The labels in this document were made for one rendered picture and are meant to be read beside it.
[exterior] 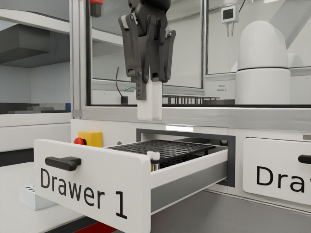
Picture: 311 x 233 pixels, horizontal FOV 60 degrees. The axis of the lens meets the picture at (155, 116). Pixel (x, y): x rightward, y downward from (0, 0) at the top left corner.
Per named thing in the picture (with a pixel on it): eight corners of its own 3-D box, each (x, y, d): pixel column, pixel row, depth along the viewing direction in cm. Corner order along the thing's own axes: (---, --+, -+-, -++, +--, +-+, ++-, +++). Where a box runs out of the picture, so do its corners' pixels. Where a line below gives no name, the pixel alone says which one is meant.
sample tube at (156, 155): (156, 180, 47) (156, 153, 47) (151, 178, 48) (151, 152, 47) (160, 178, 48) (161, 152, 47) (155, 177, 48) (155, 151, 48)
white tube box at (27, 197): (35, 211, 60) (34, 193, 60) (19, 201, 65) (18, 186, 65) (83, 196, 69) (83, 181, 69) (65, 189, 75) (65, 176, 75)
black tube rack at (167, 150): (156, 197, 47) (156, 160, 46) (92, 179, 58) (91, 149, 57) (215, 172, 64) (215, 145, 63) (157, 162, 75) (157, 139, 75)
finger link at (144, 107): (152, 80, 46) (149, 80, 46) (152, 121, 47) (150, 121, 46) (139, 81, 48) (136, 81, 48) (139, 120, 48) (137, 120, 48)
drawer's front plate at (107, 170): (142, 240, 35) (142, 157, 35) (34, 193, 54) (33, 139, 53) (151, 235, 37) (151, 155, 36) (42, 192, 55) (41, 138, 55)
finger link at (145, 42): (157, 16, 46) (151, 13, 45) (152, 81, 45) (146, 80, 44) (139, 21, 48) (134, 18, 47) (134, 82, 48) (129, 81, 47)
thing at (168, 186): (142, 221, 38) (142, 178, 38) (46, 186, 54) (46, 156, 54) (247, 168, 69) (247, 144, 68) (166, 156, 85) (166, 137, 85)
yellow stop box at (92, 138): (89, 156, 82) (89, 132, 82) (75, 153, 87) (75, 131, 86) (102, 153, 86) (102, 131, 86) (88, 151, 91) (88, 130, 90)
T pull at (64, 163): (70, 172, 39) (70, 162, 39) (44, 165, 44) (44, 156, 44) (90, 168, 42) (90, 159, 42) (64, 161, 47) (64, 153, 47)
